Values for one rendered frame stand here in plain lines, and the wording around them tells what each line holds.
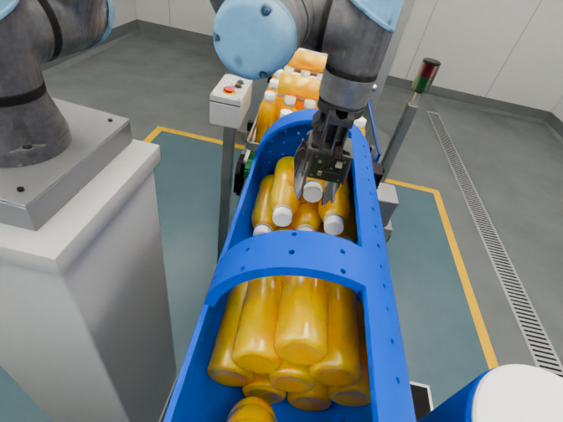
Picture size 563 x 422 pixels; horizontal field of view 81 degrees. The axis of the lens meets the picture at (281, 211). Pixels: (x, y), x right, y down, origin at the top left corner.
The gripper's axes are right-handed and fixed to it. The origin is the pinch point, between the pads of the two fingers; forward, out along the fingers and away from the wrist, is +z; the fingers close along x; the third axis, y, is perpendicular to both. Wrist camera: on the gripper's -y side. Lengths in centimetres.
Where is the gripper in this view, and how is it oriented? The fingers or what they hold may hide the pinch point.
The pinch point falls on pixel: (312, 194)
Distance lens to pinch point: 64.7
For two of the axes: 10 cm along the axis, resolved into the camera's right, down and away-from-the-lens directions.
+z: -1.7, 7.4, 6.6
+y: -1.2, 6.5, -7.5
